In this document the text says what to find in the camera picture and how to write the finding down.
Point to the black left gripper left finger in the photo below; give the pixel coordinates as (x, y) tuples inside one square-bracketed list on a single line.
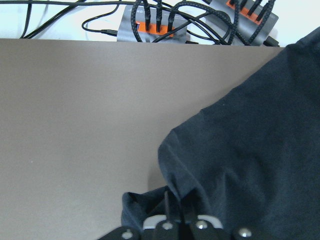
[(171, 208)]

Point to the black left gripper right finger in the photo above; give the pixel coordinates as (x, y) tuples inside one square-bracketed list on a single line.
[(188, 209)]

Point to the black printed t-shirt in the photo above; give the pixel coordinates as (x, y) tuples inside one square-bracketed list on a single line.
[(253, 157)]

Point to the grey usb hub left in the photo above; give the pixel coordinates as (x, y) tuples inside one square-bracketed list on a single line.
[(125, 33)]

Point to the grey usb hub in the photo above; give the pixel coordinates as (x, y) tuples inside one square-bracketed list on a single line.
[(125, 33), (251, 15)]

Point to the grey usb hub right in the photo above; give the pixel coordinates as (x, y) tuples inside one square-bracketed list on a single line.
[(251, 15)]

